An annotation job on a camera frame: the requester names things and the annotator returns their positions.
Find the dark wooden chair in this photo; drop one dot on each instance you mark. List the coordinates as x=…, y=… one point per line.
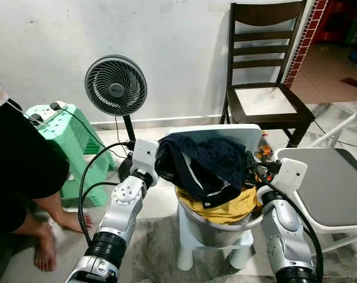
x=272, y=121

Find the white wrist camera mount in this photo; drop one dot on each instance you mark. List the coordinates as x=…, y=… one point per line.
x=144, y=156
x=290, y=175

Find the white plastic kid chair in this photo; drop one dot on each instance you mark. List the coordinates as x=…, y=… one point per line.
x=243, y=135

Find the green plastic stool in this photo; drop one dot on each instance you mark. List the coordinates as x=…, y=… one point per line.
x=72, y=135

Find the red plastic stool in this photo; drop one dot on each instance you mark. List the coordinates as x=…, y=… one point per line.
x=334, y=17

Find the black standing fan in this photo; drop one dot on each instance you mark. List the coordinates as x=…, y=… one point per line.
x=116, y=88

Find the small orange red toy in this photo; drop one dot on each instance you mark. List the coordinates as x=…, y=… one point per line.
x=265, y=147

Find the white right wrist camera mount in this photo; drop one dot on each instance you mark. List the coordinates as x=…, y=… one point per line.
x=290, y=175

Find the yellow garment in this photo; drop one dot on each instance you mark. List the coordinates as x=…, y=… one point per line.
x=225, y=212

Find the person in black shorts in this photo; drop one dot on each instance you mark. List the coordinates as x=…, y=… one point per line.
x=19, y=159

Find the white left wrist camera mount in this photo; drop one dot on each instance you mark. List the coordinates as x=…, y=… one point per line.
x=144, y=156

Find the dark garment white stripe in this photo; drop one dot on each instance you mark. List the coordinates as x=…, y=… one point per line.
x=196, y=177

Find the white power strip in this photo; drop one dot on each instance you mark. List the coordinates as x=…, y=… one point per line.
x=48, y=111

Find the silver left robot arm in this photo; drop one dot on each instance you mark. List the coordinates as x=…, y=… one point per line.
x=122, y=212

